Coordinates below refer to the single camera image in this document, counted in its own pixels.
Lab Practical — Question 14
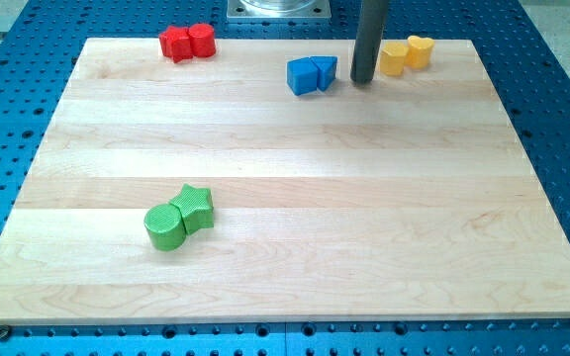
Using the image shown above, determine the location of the light wooden board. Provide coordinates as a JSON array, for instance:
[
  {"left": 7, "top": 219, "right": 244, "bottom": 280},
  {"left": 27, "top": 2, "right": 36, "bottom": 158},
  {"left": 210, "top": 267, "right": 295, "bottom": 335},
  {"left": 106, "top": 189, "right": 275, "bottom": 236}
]
[{"left": 0, "top": 38, "right": 570, "bottom": 325}]

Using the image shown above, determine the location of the green star block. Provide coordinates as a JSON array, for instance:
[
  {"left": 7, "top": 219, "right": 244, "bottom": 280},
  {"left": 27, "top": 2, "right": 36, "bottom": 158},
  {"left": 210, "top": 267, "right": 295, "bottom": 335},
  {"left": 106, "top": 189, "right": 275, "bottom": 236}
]
[{"left": 169, "top": 184, "right": 214, "bottom": 235}]

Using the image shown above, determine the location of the blue cube block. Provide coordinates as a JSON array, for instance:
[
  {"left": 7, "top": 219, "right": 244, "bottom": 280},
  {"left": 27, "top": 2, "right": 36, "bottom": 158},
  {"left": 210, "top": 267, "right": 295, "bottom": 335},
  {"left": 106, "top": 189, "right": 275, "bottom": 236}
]
[{"left": 287, "top": 57, "right": 318, "bottom": 96}]

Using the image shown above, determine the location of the blue triangle block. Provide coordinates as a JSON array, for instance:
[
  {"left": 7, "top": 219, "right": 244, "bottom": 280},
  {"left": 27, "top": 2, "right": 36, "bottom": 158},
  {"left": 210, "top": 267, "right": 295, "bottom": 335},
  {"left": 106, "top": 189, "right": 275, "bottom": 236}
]
[{"left": 311, "top": 56, "right": 337, "bottom": 91}]

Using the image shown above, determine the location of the green cylinder block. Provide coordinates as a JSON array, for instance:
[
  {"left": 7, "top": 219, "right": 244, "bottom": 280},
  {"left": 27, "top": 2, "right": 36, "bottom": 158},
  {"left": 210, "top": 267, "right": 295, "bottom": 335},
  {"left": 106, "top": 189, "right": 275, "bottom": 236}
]
[{"left": 143, "top": 204, "right": 186, "bottom": 251}]

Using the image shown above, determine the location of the yellow hexagon block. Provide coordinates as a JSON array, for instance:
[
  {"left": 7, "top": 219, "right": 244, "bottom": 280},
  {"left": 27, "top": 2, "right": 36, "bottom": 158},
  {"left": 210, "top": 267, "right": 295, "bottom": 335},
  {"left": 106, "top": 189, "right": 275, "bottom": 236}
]
[{"left": 379, "top": 42, "right": 409, "bottom": 76}]

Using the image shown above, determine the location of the red cylinder block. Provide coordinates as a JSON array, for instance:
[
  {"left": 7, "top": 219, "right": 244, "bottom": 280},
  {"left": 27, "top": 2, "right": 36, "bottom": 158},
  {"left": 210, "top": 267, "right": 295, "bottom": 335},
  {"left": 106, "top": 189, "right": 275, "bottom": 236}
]
[{"left": 188, "top": 23, "right": 217, "bottom": 57}]

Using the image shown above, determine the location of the red star block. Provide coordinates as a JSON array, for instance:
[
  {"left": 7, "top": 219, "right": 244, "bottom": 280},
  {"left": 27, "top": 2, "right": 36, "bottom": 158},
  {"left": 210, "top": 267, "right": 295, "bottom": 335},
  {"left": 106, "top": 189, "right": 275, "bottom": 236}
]
[{"left": 158, "top": 26, "right": 193, "bottom": 63}]

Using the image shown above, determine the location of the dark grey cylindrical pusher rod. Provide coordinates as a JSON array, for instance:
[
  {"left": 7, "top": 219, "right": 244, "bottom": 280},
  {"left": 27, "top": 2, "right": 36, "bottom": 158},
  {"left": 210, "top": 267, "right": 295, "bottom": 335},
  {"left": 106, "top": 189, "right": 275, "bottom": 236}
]
[{"left": 350, "top": 0, "right": 390, "bottom": 85}]

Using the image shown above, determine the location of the yellow heart block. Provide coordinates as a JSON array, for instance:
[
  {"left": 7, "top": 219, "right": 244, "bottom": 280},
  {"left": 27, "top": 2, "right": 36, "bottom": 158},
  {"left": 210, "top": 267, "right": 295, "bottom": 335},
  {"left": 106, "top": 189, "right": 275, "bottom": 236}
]
[{"left": 405, "top": 35, "right": 435, "bottom": 69}]

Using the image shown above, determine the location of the blue perforated metal table plate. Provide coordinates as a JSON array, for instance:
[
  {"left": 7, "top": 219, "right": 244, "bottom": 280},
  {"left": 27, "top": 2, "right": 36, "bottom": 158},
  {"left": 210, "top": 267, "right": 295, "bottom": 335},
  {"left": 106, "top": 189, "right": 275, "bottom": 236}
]
[{"left": 0, "top": 1, "right": 570, "bottom": 355}]

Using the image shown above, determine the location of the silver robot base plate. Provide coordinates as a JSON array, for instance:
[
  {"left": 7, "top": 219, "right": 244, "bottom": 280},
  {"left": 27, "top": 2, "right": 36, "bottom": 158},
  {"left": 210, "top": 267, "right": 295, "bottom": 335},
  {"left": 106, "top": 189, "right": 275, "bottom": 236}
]
[{"left": 227, "top": 0, "right": 332, "bottom": 22}]

